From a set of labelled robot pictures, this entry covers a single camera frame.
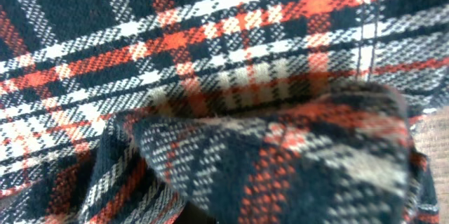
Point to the red blue plaid garment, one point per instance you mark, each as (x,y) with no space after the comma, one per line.
(219,111)

